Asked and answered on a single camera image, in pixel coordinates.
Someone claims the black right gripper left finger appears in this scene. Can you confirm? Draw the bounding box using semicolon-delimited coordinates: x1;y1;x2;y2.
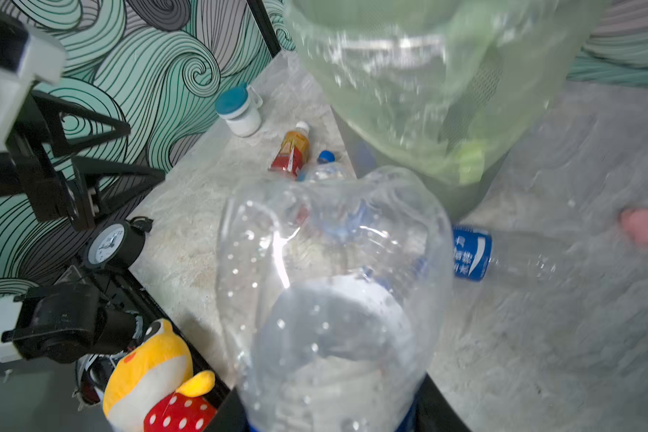
203;390;246;432

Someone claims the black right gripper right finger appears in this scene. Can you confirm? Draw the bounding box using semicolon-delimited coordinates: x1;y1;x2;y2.
415;374;470;432

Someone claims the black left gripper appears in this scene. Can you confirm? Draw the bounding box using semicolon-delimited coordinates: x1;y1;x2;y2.
0;90;166;230

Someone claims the small bottle blue white label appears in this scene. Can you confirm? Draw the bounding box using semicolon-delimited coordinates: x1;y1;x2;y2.
216;165;453;431

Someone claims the grey mesh waste bin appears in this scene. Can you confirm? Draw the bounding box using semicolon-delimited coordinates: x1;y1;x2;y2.
334;48;506;221

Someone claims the green plastic bin liner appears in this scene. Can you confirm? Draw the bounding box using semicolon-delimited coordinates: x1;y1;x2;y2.
284;1;606;185

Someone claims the yellow plush toy red dress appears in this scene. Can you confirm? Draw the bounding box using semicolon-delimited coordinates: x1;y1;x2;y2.
103;319;217;431

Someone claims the black alarm clock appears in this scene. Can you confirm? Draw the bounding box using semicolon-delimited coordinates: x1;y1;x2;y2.
82;216;153;273

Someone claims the clear bottle blue chinese label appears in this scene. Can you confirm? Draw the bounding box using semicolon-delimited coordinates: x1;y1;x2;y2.
453;225;582;284

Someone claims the white jar teal lid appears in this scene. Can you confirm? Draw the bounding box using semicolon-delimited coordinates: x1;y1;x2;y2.
215;84;263;138

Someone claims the red yellow label tea bottle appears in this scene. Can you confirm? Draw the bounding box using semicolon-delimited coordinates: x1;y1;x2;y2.
269;122;311;178

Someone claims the small pink pig toy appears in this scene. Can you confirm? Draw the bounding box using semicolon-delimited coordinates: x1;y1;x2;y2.
619;208;648;245

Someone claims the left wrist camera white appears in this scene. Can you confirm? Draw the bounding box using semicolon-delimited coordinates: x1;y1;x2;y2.
0;11;67;152

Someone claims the black left corner post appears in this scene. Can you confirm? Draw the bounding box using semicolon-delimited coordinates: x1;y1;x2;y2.
247;0;281;58

